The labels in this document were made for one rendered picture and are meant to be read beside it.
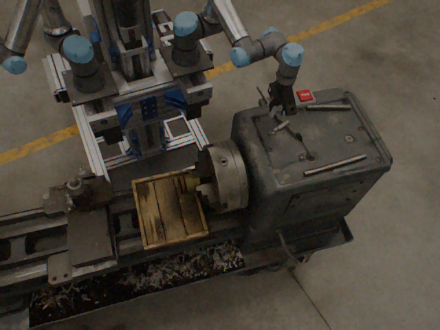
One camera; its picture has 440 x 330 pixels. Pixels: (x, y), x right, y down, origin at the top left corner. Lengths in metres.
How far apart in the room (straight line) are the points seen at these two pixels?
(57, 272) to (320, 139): 1.25
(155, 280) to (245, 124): 0.94
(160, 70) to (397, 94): 2.42
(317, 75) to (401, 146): 0.97
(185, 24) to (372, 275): 2.04
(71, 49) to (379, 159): 1.37
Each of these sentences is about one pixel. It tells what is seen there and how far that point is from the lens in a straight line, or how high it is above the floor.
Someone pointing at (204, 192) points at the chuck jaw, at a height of 1.11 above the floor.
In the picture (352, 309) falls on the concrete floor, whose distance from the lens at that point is 2.80.
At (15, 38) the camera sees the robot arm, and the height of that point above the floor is 1.55.
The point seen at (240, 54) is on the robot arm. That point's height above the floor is 1.62.
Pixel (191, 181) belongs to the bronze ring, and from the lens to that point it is 1.64.
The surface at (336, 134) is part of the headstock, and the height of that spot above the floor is 1.25.
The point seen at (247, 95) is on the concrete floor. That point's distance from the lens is 3.45.
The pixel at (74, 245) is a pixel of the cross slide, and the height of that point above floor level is 0.97.
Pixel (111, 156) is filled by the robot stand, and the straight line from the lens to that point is 2.84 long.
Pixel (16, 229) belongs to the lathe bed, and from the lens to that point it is 2.00.
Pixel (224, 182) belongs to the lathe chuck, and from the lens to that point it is 1.55.
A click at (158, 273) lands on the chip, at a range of 2.06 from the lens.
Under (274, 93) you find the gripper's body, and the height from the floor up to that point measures 1.43.
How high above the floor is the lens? 2.57
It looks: 59 degrees down
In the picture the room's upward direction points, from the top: 6 degrees clockwise
